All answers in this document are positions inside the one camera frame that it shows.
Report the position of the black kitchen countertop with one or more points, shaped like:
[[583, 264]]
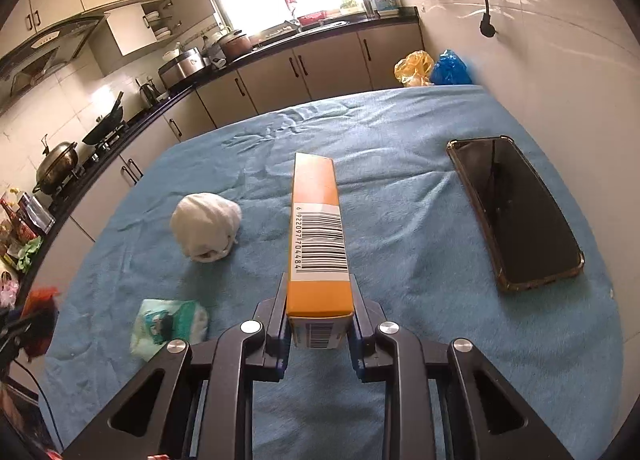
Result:
[[150, 108]]

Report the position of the orange cardboard box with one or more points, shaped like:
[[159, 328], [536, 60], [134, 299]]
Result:
[[315, 185]]

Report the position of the grey kitchen base cabinets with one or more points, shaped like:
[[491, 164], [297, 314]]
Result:
[[325, 65]]

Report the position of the group of sauce bottles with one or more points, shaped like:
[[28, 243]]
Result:
[[22, 215]]

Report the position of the open wall cabinet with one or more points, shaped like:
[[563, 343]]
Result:
[[150, 20]]

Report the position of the blue tablecloth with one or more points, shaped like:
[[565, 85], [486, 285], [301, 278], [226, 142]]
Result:
[[400, 140]]

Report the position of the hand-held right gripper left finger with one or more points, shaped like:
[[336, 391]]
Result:
[[270, 335]]

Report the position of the metal wok with lid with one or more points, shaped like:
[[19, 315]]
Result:
[[56, 165]]

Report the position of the pinkish plastic bag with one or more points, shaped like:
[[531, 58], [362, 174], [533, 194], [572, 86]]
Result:
[[7, 290]]

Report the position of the blue plastic bag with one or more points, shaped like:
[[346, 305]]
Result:
[[450, 68]]

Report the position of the silver rice cooker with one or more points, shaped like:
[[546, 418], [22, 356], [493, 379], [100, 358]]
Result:
[[182, 65]]

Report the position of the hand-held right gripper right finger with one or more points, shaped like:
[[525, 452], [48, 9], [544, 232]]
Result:
[[365, 335]]

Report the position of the yellow plastic bag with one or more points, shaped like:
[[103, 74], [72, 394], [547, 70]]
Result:
[[414, 69]]

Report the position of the gas stove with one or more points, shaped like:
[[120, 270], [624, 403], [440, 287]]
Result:
[[95, 153]]

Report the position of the red tray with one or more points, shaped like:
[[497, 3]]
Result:
[[312, 18]]

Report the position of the crumpled white cloth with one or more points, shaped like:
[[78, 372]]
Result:
[[205, 225]]

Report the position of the range hood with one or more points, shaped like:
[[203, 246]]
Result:
[[40, 55]]

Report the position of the green white wipes packet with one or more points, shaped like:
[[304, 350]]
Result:
[[167, 322]]

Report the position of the black frying pan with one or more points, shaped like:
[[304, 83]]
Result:
[[105, 128]]

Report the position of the electric kettle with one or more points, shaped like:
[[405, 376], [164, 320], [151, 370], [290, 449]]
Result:
[[148, 94]]

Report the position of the brown cooking pot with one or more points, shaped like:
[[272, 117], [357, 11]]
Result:
[[236, 45]]

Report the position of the black smartphone in clear case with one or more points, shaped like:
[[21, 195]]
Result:
[[520, 210]]

